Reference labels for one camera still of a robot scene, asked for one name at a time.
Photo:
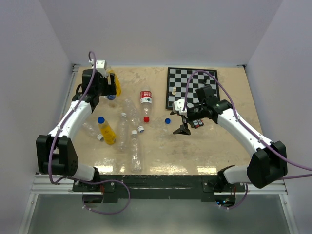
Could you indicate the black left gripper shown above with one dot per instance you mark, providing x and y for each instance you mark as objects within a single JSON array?
[{"x": 110, "y": 89}]

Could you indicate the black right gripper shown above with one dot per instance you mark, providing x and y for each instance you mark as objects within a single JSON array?
[{"x": 184, "y": 128}]

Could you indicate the yellow tea bottle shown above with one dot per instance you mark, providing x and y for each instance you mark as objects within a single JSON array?
[{"x": 118, "y": 87}]

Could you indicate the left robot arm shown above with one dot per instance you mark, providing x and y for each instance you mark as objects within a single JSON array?
[{"x": 55, "y": 151}]

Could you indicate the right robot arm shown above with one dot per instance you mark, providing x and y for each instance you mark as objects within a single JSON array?
[{"x": 267, "y": 157}]

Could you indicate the clear crushed bottle middle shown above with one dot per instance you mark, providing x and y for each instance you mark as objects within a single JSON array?
[{"x": 133, "y": 115}]

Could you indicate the red label clear bottle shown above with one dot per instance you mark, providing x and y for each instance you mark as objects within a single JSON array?
[{"x": 146, "y": 103}]

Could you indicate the upright clear bottle white cap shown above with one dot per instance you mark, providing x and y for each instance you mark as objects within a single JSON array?
[{"x": 122, "y": 133}]

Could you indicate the clear bottle far left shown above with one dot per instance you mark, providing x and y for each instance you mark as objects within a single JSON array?
[{"x": 93, "y": 131}]

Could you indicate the long clear crushed bottle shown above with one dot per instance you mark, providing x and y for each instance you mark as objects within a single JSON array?
[{"x": 135, "y": 152}]

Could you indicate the cartoon fridge magnet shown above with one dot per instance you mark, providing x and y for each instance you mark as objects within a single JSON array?
[{"x": 197, "y": 123}]

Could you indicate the black white chessboard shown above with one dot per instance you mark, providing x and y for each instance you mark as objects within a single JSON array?
[{"x": 178, "y": 77}]

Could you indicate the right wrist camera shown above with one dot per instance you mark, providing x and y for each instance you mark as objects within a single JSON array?
[{"x": 180, "y": 107}]

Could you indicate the black base frame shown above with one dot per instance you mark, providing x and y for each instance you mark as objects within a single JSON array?
[{"x": 190, "y": 187}]

